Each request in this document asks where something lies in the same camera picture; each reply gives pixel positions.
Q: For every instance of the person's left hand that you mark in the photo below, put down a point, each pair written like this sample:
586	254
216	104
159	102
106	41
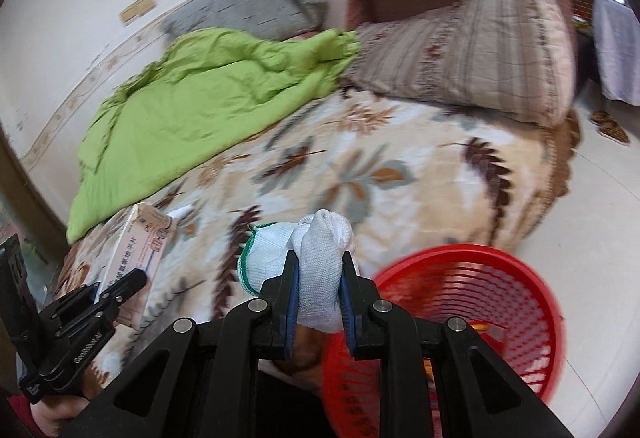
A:
55	415

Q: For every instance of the leaf print blanket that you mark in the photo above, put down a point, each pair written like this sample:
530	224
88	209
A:
350	168

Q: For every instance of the brown patterned slipper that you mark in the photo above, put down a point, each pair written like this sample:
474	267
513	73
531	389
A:
604	118
616	134

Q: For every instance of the striped floral pillow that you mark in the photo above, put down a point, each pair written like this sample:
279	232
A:
475	53

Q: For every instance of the black rectangular device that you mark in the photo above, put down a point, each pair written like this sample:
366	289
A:
15	288

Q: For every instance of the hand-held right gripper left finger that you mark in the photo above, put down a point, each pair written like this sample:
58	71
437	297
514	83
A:
291	333

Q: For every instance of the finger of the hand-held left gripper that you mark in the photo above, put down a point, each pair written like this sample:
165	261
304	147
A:
70	300
125	285

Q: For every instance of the white printed cardboard box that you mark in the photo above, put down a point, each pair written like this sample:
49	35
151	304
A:
145	243

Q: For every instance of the green quilt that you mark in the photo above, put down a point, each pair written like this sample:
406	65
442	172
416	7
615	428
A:
200	118

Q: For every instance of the table with lilac cloth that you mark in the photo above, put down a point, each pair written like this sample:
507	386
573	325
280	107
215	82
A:
617	53

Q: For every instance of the red plastic mesh basket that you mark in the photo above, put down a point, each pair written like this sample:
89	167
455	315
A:
450	278

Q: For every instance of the brown wooden door frame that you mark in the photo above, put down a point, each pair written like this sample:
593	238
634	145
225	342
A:
30	198

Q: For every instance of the yellow wall switch plate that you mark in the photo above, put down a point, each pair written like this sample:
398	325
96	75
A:
137	8

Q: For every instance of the white knit glove green cuff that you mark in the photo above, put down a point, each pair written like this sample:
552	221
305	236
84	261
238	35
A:
320	278

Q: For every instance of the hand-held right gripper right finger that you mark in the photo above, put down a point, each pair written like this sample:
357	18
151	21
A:
350	338

